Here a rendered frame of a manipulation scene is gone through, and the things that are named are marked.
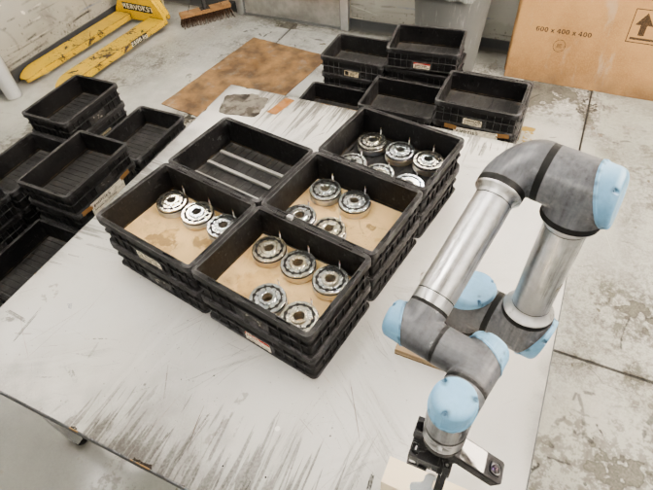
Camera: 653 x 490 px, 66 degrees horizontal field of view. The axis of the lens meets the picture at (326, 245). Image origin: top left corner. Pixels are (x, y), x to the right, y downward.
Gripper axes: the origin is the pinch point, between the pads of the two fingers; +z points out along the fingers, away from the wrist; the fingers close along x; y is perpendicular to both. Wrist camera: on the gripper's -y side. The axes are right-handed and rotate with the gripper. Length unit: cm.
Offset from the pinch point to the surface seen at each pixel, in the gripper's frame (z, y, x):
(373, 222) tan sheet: 3, 40, -66
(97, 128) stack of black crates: 40, 211, -110
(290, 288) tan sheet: 3, 53, -33
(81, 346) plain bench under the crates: 16, 106, 2
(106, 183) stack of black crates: 36, 172, -74
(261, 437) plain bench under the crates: 16.1, 43.7, 3.8
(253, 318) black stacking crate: 0, 56, -19
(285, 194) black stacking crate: -3, 69, -61
